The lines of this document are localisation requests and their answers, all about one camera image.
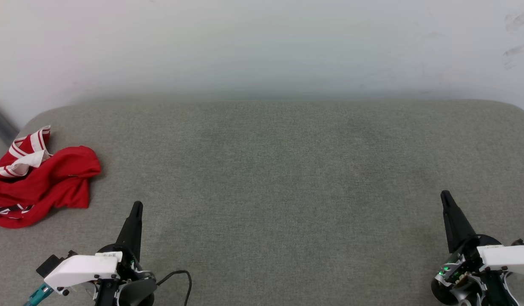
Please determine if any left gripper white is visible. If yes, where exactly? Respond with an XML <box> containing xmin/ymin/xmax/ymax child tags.
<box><xmin>44</xmin><ymin>201</ymin><xmax>158</xmax><ymax>306</ymax></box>

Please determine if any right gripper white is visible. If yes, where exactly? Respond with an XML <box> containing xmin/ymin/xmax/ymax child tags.
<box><xmin>431</xmin><ymin>190</ymin><xmax>524</xmax><ymax>306</ymax></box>

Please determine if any red and white jersey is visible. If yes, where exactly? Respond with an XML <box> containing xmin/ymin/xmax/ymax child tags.
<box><xmin>0</xmin><ymin>125</ymin><xmax>102</xmax><ymax>229</ymax></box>

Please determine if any grey metal bar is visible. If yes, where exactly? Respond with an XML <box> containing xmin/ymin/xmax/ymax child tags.
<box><xmin>0</xmin><ymin>100</ymin><xmax>20</xmax><ymax>145</ymax></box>

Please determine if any thin black cable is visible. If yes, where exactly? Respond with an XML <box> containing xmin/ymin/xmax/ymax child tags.
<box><xmin>157</xmin><ymin>270</ymin><xmax>193</xmax><ymax>306</ymax></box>

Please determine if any left black cable teal plug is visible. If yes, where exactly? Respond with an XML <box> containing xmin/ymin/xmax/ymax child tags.
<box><xmin>23</xmin><ymin>284</ymin><xmax>54</xmax><ymax>306</ymax></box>

